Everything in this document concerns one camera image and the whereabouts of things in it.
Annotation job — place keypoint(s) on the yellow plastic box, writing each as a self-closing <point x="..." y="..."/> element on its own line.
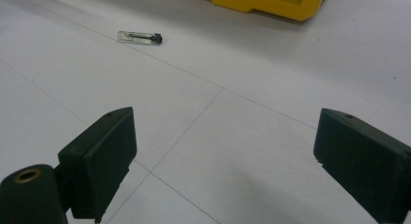
<point x="268" y="2"/>

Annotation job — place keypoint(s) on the clear vial with black cap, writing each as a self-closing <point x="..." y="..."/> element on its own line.
<point x="139" y="38"/>

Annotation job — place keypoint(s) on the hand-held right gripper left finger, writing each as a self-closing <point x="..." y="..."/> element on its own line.
<point x="100" y="162"/>

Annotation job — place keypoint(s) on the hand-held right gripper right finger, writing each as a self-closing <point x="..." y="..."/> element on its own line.
<point x="365" y="159"/>

